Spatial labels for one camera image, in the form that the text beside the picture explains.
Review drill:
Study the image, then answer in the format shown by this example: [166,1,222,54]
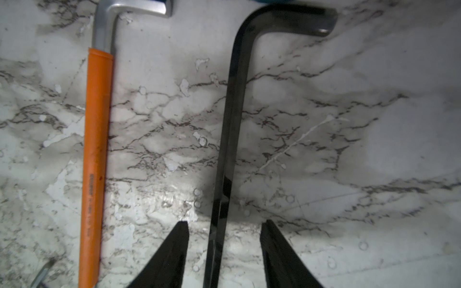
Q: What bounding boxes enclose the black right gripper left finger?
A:
[128,221,189,288]

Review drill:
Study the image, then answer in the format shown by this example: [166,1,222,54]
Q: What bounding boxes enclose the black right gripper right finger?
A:
[260,220,322,288]

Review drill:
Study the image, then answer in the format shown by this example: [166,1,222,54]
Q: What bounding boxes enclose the lime green sleeved hex key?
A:
[30,258,56,288]

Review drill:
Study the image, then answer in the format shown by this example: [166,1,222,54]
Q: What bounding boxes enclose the orange sleeved hex key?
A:
[78,1,172,288]

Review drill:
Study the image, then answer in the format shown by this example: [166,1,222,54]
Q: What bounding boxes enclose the long black hex key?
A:
[204,4,338,288]

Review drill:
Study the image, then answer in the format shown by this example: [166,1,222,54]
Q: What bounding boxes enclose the teal storage box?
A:
[252,0,294,4]

